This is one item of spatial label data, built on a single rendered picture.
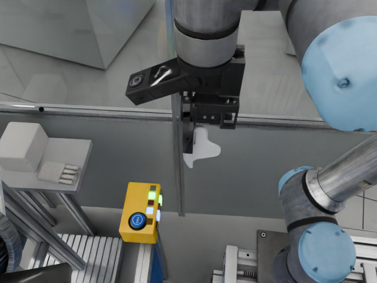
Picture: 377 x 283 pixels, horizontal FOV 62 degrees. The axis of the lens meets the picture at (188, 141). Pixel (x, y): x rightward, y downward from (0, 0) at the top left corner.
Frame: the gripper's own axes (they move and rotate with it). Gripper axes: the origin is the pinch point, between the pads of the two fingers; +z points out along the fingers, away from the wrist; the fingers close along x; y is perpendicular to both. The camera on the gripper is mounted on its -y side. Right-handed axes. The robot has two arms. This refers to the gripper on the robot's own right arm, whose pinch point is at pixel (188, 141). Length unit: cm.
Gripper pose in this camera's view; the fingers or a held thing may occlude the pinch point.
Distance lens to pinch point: 55.6
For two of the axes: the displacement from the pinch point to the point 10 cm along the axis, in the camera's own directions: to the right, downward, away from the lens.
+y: 10.0, 0.5, -0.4
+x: 0.7, -8.1, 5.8
